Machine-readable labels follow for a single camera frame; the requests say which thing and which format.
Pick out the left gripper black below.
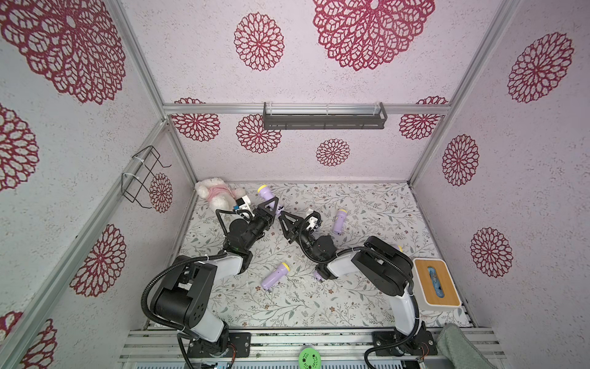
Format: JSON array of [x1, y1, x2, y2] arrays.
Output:
[[246, 197, 279, 252]]

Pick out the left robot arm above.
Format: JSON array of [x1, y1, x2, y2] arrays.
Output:
[[141, 197, 279, 356]]

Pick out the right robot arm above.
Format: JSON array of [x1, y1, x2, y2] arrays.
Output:
[[278, 211, 437, 368]]

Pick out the white plush toy pink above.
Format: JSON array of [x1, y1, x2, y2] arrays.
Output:
[[195, 178, 246, 212]]

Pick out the green round disc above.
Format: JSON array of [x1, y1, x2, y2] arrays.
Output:
[[298, 347, 322, 369]]

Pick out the green cloth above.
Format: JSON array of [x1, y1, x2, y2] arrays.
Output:
[[436, 324, 496, 369]]

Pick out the black wall shelf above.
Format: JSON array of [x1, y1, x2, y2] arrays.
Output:
[[262, 103, 388, 131]]

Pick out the black wire wall rack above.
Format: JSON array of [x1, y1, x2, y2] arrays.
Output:
[[120, 145, 171, 210]]

